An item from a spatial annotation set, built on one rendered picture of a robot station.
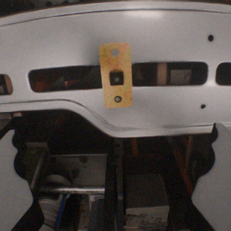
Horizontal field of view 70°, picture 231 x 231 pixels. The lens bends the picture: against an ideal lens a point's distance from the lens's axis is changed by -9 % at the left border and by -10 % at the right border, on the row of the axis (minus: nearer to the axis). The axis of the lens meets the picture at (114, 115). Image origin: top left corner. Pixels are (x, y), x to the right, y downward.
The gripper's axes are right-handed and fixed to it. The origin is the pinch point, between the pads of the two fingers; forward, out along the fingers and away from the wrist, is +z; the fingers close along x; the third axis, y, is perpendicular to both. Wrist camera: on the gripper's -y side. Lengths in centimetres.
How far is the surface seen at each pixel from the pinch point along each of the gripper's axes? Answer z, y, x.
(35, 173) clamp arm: 6.5, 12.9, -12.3
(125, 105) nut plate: 11.1, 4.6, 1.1
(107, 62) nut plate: 11.5, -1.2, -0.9
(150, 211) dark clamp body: 2.7, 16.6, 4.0
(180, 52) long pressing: 11.9, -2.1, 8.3
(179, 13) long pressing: 12.2, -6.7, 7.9
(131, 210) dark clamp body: 2.8, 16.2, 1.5
